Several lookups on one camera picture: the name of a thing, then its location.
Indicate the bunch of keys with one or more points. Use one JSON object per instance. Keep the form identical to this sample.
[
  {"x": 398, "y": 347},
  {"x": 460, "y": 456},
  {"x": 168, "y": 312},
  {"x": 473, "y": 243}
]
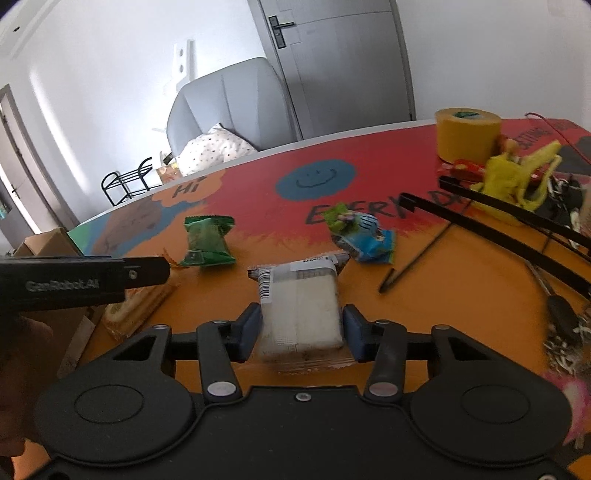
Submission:
[{"x": 563, "y": 318}]

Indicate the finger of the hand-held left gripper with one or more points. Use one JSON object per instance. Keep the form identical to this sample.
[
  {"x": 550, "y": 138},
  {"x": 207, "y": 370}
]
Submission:
[{"x": 147, "y": 272}]

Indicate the white dotted pillow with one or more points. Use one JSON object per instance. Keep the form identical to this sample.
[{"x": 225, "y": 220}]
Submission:
[{"x": 212, "y": 150}]

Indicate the printed paper bag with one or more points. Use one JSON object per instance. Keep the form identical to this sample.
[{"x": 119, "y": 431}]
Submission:
[{"x": 168, "y": 173}]

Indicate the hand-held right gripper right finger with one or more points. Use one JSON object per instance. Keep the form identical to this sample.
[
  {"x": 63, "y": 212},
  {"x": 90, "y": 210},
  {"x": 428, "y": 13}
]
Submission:
[{"x": 353, "y": 332}]

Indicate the small blue green snack packet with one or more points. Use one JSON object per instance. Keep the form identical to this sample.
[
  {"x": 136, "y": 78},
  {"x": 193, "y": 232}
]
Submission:
[{"x": 364, "y": 233}]

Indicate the thin black pen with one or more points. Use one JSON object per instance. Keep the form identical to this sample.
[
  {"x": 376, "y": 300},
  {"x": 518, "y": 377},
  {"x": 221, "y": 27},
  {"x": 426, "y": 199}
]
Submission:
[{"x": 392, "y": 279}]

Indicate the grey side door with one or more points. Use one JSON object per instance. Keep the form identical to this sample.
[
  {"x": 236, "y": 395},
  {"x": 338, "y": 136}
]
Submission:
[{"x": 18, "y": 157}]

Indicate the dark green snack packet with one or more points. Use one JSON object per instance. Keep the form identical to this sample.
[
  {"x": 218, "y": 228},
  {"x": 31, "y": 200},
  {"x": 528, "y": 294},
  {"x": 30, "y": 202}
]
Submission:
[{"x": 207, "y": 240}]

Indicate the yellow tape roll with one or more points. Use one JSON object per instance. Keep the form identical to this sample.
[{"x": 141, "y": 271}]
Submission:
[{"x": 466, "y": 138}]

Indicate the yellow plastic bag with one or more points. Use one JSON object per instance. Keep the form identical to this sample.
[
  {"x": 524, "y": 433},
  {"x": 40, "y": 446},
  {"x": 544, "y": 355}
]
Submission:
[{"x": 501, "y": 180}]

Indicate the small red packet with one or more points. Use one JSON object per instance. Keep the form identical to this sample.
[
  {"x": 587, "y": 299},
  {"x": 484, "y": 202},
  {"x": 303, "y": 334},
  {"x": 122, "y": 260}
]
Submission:
[{"x": 466, "y": 168}]

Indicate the cardboard box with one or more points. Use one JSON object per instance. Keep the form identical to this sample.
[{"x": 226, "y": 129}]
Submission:
[{"x": 51, "y": 242}]

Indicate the grey armchair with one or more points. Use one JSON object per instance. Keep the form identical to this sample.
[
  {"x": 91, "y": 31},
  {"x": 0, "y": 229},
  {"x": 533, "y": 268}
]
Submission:
[{"x": 240, "y": 101}]

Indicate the black metal rack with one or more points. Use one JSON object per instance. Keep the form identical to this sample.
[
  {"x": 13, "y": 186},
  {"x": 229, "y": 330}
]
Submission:
[{"x": 121, "y": 174}]

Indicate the cream orange cracker packet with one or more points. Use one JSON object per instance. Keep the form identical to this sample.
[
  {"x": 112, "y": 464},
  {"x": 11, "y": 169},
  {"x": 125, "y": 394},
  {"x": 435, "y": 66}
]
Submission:
[{"x": 134, "y": 307}]

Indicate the person's left hand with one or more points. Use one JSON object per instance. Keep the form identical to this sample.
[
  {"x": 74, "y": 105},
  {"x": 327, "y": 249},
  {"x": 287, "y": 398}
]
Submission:
[{"x": 23, "y": 369}]

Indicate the pink fluffy charm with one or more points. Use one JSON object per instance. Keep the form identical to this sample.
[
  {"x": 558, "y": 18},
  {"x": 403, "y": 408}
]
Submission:
[{"x": 577, "y": 397}]

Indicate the clear packet of white cakes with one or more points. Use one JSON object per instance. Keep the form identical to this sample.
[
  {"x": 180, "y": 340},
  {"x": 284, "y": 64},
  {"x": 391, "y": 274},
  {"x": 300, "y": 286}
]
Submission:
[{"x": 300, "y": 309}]

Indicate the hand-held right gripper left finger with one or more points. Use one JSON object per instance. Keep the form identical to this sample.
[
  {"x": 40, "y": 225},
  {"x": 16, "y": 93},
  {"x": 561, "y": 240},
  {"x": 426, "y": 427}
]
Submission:
[{"x": 251, "y": 330}]

